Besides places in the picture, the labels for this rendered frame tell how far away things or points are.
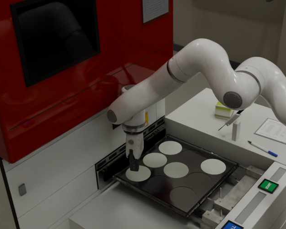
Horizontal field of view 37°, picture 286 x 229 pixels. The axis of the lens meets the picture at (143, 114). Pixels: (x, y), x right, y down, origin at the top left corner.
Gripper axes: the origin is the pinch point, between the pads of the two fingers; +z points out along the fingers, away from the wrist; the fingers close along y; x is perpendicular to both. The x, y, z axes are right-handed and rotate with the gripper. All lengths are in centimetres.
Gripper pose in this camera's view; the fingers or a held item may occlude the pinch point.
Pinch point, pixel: (134, 165)
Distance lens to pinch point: 165.3
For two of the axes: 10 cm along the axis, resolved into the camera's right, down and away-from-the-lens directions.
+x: -9.8, -0.8, 2.0
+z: 0.1, 9.2, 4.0
